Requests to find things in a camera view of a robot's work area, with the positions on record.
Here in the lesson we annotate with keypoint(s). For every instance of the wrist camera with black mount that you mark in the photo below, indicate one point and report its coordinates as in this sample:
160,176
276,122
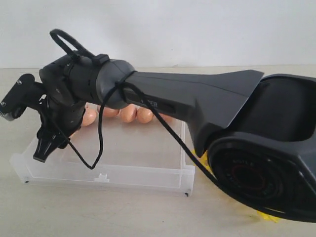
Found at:
26,93

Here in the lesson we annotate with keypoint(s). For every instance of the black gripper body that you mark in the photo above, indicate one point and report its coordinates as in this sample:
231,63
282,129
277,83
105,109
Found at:
58,123

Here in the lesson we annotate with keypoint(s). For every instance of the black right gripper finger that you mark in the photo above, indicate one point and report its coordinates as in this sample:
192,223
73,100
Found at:
44,148

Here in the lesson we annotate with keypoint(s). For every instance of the yellow plastic egg tray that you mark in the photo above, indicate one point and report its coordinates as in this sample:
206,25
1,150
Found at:
204,162

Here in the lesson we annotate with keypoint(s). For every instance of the clear plastic drawer bin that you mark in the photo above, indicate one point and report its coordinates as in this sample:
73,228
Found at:
137,157

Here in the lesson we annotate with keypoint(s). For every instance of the brown egg second row left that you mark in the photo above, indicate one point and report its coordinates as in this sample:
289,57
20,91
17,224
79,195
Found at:
89,117

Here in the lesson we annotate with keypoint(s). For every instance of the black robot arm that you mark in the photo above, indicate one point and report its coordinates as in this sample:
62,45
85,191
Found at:
258,132

